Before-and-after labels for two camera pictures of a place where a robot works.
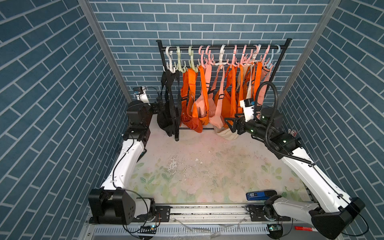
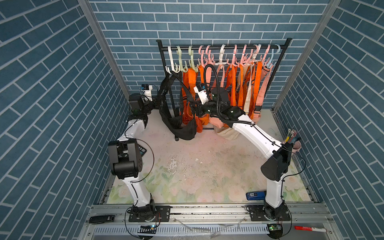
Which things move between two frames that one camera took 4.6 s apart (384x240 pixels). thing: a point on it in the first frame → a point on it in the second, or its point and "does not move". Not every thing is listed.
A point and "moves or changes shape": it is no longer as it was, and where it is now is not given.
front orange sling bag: [189, 104] does not move
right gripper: [236, 121] → [198, 110]
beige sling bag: [229, 133] does not move
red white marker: [303, 228] does not move
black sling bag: [169, 104] moves or changes shape
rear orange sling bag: [239, 86] does not move
